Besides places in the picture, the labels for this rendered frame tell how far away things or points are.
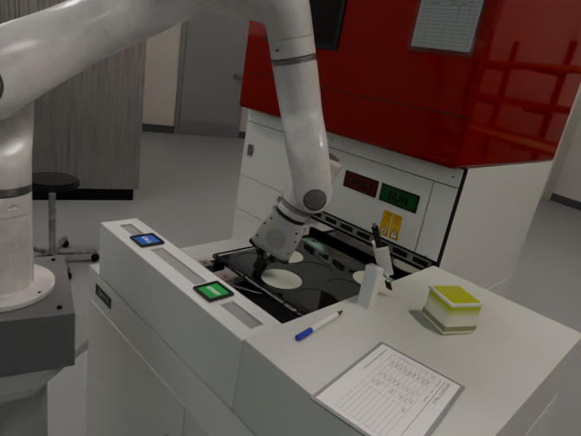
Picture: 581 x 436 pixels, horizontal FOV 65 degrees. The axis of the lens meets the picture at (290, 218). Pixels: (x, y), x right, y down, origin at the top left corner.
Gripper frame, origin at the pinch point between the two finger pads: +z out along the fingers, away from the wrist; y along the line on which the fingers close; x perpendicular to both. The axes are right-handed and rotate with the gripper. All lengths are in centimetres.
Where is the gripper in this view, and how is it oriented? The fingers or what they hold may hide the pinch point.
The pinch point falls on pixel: (259, 265)
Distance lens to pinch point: 110.0
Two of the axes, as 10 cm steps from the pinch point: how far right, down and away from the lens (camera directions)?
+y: 8.5, 5.2, -0.1
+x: 1.9, -2.9, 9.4
